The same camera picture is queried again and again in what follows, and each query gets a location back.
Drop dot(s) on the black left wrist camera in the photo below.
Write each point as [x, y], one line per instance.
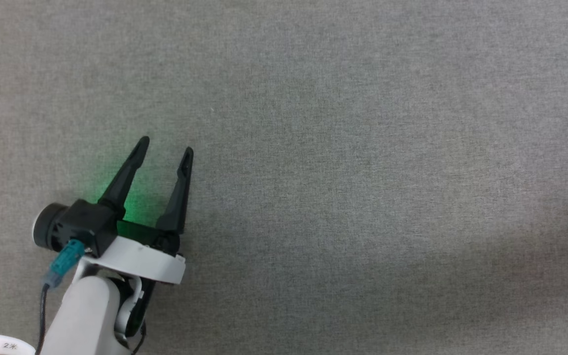
[82, 224]

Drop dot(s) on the grey fabric sofa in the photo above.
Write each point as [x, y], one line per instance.
[363, 148]

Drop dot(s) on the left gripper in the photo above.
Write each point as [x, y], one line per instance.
[141, 259]

